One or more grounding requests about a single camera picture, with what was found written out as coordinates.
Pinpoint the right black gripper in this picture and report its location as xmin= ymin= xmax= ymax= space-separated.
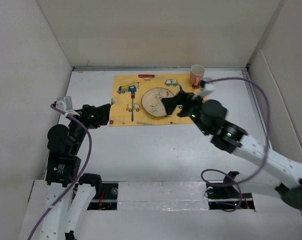
xmin=162 ymin=89 xmax=211 ymax=135

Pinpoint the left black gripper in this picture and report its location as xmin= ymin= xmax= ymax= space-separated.
xmin=66 ymin=102 xmax=111 ymax=154

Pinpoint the beige bird-pattern plate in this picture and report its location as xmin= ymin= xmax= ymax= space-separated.
xmin=141 ymin=87 xmax=174 ymax=118

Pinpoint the yellow car-print placemat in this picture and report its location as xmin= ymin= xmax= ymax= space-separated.
xmin=109 ymin=73 xmax=199 ymax=127

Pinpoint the pink mug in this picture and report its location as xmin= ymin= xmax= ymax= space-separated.
xmin=189 ymin=64 xmax=205 ymax=86

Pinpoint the iridescent fork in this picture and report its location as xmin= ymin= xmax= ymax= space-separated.
xmin=131 ymin=91 xmax=135 ymax=122

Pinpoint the iridescent knife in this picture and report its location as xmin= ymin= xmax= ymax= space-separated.
xmin=179 ymin=85 xmax=184 ymax=94

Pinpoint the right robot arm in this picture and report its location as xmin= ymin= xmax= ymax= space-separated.
xmin=161 ymin=91 xmax=302 ymax=210

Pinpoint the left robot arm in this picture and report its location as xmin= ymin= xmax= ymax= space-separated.
xmin=36 ymin=101 xmax=112 ymax=240

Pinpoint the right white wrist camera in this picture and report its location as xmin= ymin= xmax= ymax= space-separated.
xmin=192 ymin=77 xmax=215 ymax=100

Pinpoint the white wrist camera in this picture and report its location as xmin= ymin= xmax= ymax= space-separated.
xmin=55 ymin=96 xmax=73 ymax=112
xmin=192 ymin=77 xmax=215 ymax=100

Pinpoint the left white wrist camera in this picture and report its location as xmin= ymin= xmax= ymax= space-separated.
xmin=55 ymin=96 xmax=73 ymax=112

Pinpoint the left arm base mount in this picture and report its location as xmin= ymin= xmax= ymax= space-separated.
xmin=72 ymin=173 xmax=119 ymax=211

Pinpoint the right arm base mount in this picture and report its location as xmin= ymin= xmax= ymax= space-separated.
xmin=203 ymin=171 xmax=256 ymax=212

